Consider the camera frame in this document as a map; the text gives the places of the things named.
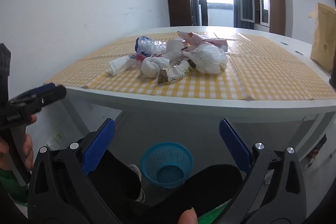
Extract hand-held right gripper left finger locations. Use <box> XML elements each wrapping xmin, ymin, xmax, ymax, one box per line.
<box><xmin>27</xmin><ymin>118</ymin><xmax>124</xmax><ymax>224</ymax></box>

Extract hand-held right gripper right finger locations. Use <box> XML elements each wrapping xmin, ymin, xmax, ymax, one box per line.
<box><xmin>219</xmin><ymin>118</ymin><xmax>307</xmax><ymax>224</ymax></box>

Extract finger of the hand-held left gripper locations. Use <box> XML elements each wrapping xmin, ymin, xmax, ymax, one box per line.
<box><xmin>34</xmin><ymin>85</ymin><xmax>67</xmax><ymax>112</ymax></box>
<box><xmin>9</xmin><ymin>83</ymin><xmax>56</xmax><ymax>107</ymax></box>

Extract white paper packet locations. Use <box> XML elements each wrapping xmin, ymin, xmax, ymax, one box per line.
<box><xmin>107</xmin><ymin>55</ymin><xmax>132</xmax><ymax>75</ymax></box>

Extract blue plastic waste basket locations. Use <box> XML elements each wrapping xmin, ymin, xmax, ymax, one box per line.
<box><xmin>140</xmin><ymin>142</ymin><xmax>194</xmax><ymax>189</ymax></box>

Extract red blue wrapper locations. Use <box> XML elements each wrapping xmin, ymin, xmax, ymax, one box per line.
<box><xmin>128</xmin><ymin>53</ymin><xmax>146</xmax><ymax>67</ymax></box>

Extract translucent white plastic bag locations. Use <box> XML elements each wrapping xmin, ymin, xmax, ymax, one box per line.
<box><xmin>183</xmin><ymin>44</ymin><xmax>229</xmax><ymax>75</ymax></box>

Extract clear yellow printed plastic bag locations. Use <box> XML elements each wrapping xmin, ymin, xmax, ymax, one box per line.
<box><xmin>157</xmin><ymin>59</ymin><xmax>197</xmax><ymax>85</ymax></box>

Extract white tissue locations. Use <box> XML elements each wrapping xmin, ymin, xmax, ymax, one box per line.
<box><xmin>141</xmin><ymin>55</ymin><xmax>170</xmax><ymax>79</ymax></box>

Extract blue clear plastic wrapper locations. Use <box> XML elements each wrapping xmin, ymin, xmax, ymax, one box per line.
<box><xmin>135</xmin><ymin>36</ymin><xmax>168</xmax><ymax>56</ymax></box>

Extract pink plastic bag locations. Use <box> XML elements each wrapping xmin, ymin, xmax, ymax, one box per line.
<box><xmin>177</xmin><ymin>30</ymin><xmax>229</xmax><ymax>52</ymax></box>

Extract person's left hand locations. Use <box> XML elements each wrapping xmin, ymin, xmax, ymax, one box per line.
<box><xmin>0</xmin><ymin>133</ymin><xmax>34</xmax><ymax>172</ymax></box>

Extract person's right hand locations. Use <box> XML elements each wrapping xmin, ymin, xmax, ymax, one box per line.
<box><xmin>178</xmin><ymin>208</ymin><xmax>198</xmax><ymax>224</ymax></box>

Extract person's left leg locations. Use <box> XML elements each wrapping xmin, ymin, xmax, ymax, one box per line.
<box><xmin>86</xmin><ymin>148</ymin><xmax>143</xmax><ymax>206</ymax></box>

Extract person's left white shoe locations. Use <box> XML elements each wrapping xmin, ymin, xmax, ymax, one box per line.
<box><xmin>128</xmin><ymin>164</ymin><xmax>146</xmax><ymax>202</ymax></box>

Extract white table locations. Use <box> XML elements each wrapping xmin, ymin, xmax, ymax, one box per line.
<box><xmin>43</xmin><ymin>26</ymin><xmax>336</xmax><ymax>188</ymax></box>

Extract yellow checkered tablecloth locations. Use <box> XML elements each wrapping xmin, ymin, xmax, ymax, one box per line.
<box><xmin>46</xmin><ymin>31</ymin><xmax>336</xmax><ymax>102</ymax></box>

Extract black container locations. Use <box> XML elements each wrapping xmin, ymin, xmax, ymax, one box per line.
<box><xmin>329</xmin><ymin>55</ymin><xmax>336</xmax><ymax>88</ymax></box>

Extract brown cardboard box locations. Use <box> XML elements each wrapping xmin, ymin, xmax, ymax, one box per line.
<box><xmin>308</xmin><ymin>3</ymin><xmax>336</xmax><ymax>72</ymax></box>

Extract brown cabinet with glass doors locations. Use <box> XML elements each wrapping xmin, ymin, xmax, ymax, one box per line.
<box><xmin>238</xmin><ymin>0</ymin><xmax>286</xmax><ymax>36</ymax></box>

